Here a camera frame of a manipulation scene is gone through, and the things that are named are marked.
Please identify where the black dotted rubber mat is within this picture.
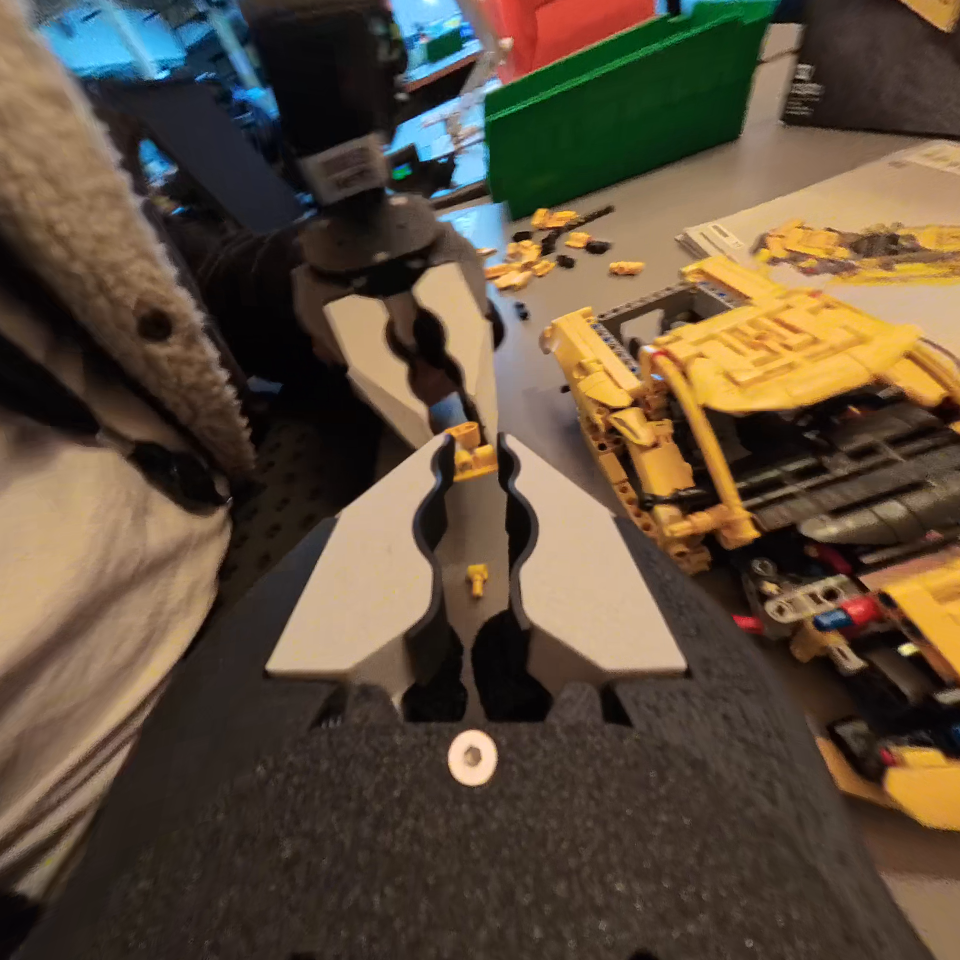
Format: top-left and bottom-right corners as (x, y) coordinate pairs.
(217, 412), (393, 603)

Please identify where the green plastic bin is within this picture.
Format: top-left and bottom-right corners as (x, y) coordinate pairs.
(483, 0), (775, 220)

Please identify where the black toy car set box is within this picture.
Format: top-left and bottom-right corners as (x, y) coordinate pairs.
(780, 0), (960, 141)

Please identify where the yellow brick model car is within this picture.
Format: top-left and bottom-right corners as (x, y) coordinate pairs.
(540, 255), (960, 830)

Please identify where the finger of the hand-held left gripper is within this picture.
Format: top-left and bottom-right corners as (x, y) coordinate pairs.
(408, 262), (501, 444)
(322, 292), (438, 453)

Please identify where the pile of small yellow bricks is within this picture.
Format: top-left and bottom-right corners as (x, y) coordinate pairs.
(480, 206), (648, 320)

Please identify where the wooden document stand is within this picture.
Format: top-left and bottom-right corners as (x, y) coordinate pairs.
(420, 37), (520, 145)

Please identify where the yellow brick hood panel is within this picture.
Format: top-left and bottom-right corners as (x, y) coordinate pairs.
(881, 566), (960, 670)

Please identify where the person's left forearm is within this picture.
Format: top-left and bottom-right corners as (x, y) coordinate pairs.
(191, 221), (320, 380)

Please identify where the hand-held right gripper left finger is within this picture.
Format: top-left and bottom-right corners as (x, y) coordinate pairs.
(266, 433), (456, 708)

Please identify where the orange plastic tote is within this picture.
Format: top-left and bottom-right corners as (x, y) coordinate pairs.
(480, 0), (663, 85)

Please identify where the instruction booklet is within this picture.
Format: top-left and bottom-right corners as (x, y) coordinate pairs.
(675, 141), (960, 310)

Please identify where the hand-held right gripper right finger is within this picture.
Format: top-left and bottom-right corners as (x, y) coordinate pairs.
(497, 433), (689, 693)

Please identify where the black office chair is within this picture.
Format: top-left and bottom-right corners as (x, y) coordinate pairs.
(97, 75), (303, 235)

